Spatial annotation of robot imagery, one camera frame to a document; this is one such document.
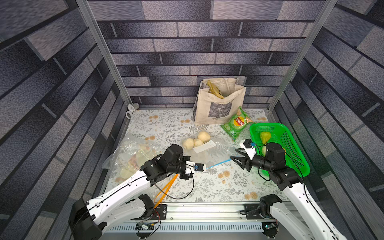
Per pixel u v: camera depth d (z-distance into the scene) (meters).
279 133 0.98
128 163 0.89
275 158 0.55
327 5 0.69
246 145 0.62
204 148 0.87
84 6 0.69
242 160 0.64
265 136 0.97
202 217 0.76
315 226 0.43
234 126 0.99
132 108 1.14
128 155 0.86
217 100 0.89
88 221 0.39
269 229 0.72
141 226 0.71
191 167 0.58
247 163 0.62
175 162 0.58
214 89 0.95
